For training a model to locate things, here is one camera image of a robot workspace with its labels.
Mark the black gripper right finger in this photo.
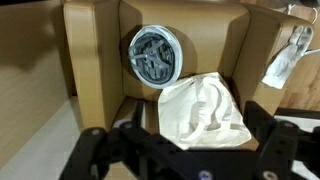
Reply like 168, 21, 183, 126
244, 101, 299, 180

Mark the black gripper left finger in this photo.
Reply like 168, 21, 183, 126
58, 101, 145, 180

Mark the white glove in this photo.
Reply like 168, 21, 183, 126
261, 26, 313, 89

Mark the white grey bicycle helmet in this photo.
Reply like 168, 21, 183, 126
128, 25, 183, 89

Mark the cream canvas tote bag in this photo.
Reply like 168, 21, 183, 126
158, 72, 252, 150

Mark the brown leather armchair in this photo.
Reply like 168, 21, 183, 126
63, 0, 313, 134

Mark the white cable on floor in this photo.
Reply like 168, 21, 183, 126
285, 3, 320, 56

